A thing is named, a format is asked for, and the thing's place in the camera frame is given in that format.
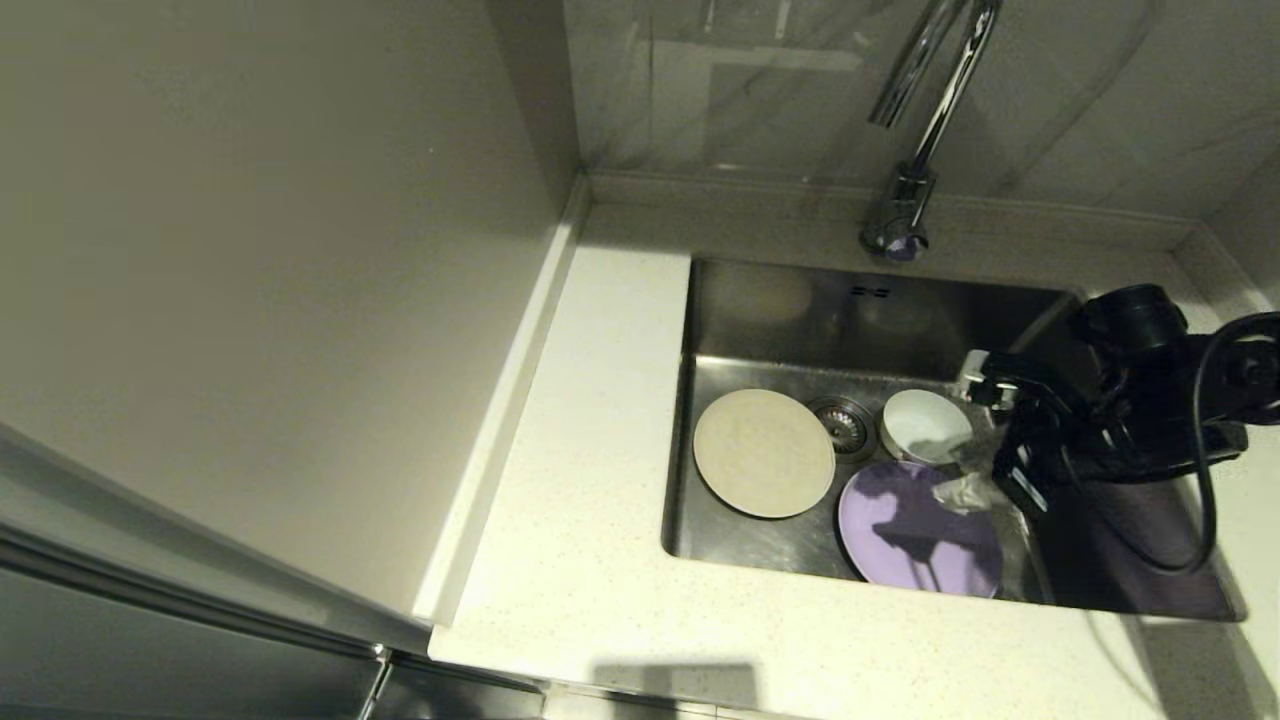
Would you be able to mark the chrome gooseneck faucet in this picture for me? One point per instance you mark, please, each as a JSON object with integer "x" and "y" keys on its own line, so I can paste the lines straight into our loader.
{"x": 897, "y": 205}

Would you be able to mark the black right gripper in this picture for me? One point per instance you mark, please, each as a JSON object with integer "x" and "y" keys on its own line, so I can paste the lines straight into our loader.
{"x": 1080, "y": 450}

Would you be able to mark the beige round plate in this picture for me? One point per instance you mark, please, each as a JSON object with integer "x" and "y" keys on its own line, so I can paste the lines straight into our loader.
{"x": 765, "y": 455}

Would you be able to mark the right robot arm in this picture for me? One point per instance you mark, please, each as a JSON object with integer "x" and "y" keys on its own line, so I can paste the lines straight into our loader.
{"x": 1135, "y": 320}

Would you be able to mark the purple round plate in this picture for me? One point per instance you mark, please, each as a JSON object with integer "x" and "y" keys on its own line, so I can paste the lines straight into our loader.
{"x": 900, "y": 550}

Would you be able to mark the metal sink drain strainer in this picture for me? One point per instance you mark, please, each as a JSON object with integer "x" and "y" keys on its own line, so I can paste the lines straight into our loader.
{"x": 848, "y": 428}

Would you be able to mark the tall beige cabinet side panel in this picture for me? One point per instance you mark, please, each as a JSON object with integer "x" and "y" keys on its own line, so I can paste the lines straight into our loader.
{"x": 250, "y": 250}

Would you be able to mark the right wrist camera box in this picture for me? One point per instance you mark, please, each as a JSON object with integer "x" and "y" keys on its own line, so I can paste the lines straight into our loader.
{"x": 985, "y": 378}

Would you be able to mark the white bowl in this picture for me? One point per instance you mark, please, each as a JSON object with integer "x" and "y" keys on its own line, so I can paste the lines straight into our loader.
{"x": 915, "y": 425}

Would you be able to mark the grey glossy cabinet door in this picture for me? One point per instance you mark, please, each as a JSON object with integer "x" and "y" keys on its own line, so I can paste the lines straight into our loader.
{"x": 150, "y": 650}

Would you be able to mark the stainless steel sink basin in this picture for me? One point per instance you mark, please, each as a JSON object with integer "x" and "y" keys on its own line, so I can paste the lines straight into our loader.
{"x": 780, "y": 320}

